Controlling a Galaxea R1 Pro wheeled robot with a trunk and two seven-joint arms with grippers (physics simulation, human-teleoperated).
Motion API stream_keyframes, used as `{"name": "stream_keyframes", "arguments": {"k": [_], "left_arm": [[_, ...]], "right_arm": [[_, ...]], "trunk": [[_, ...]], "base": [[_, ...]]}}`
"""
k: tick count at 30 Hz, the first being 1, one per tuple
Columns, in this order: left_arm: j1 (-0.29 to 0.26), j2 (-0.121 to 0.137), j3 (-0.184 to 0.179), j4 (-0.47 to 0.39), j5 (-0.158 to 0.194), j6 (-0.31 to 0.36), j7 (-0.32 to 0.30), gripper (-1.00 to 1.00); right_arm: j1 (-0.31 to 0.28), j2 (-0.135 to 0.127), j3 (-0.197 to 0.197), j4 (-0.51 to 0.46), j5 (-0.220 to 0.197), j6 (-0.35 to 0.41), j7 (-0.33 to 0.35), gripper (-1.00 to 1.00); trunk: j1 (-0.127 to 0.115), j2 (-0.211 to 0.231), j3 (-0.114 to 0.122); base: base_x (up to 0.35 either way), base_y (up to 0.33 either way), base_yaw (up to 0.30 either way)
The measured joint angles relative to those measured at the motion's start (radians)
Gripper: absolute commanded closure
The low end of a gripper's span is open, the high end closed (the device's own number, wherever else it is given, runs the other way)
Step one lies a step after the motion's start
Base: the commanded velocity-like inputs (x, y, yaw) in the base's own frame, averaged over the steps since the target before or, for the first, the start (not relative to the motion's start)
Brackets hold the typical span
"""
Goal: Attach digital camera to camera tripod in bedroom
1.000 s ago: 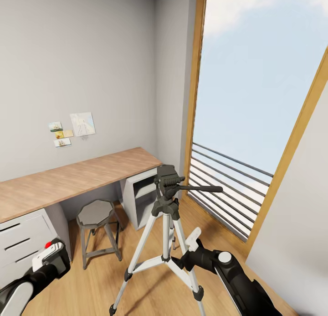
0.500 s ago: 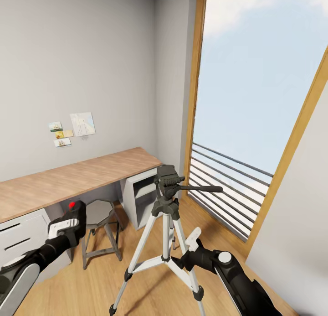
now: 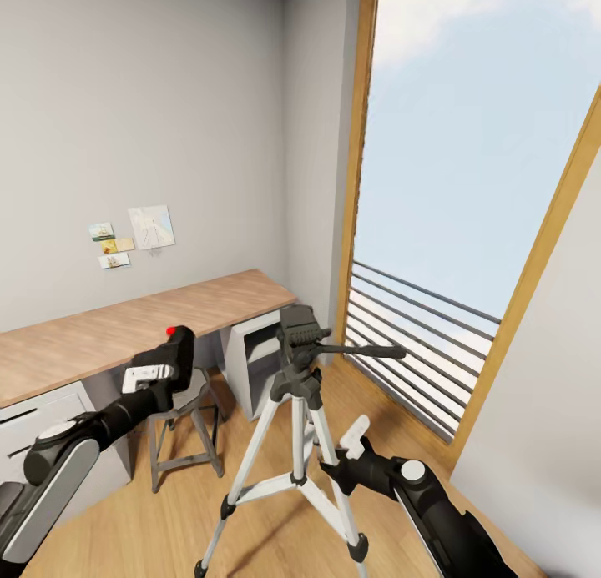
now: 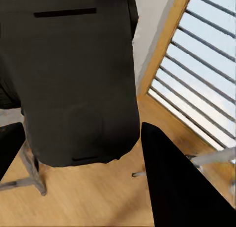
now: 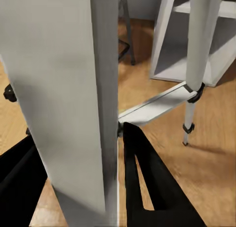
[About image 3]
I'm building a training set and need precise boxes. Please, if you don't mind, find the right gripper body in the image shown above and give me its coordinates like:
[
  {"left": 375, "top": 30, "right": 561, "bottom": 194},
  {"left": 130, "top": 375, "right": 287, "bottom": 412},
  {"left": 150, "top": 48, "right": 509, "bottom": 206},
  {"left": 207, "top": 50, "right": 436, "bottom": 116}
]
[{"left": 333, "top": 435, "right": 383, "bottom": 496}]

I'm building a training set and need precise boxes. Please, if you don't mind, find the camera tripod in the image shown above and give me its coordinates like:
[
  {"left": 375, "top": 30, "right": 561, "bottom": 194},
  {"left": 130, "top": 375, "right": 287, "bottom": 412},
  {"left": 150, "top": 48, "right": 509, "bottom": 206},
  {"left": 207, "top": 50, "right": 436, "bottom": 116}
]
[{"left": 194, "top": 304, "right": 407, "bottom": 578}]

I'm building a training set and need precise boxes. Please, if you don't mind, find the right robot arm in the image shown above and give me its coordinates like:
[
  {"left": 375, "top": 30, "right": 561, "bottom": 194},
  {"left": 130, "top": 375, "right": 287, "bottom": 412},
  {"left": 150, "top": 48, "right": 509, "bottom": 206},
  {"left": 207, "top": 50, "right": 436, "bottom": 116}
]
[{"left": 319, "top": 415, "right": 518, "bottom": 578}]

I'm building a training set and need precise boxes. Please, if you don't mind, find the digital camera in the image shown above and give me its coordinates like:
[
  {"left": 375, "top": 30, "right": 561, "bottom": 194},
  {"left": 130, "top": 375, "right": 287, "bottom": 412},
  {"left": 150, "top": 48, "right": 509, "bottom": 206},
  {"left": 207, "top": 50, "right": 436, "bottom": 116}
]
[{"left": 130, "top": 324, "right": 196, "bottom": 394}]

